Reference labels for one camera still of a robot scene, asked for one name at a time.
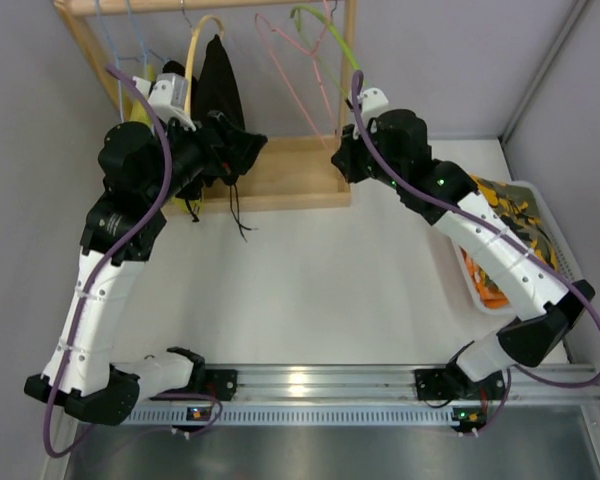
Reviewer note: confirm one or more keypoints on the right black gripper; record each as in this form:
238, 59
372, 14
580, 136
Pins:
356, 157

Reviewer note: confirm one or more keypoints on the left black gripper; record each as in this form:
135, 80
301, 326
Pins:
219, 138

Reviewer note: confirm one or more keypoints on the pink wire hanger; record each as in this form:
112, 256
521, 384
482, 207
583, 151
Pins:
291, 63

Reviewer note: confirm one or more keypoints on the camouflage trousers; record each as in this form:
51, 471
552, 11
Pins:
517, 207

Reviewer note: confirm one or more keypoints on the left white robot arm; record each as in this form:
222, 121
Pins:
144, 169

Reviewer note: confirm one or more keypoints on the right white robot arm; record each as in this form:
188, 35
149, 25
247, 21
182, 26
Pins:
392, 148

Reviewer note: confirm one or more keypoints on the black trousers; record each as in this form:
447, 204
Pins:
217, 90

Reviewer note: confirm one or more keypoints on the cream wooden hanger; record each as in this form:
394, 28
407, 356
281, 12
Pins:
191, 53

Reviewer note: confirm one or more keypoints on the green plastic hanger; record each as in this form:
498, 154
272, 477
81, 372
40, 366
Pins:
326, 19

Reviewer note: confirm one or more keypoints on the wooden clothes rack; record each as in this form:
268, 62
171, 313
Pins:
291, 172

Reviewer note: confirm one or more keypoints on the yellow garment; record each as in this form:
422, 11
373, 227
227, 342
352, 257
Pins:
139, 114

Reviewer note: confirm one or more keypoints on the orange white cloth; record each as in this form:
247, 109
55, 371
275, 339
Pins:
488, 293

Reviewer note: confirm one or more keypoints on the white plastic basket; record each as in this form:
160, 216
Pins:
567, 265

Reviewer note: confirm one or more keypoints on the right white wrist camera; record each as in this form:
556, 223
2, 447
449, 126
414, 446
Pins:
373, 103

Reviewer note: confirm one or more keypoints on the grey slotted cable duct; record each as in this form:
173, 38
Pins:
234, 414

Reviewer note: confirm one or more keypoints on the aluminium mounting rail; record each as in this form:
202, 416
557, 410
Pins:
392, 384

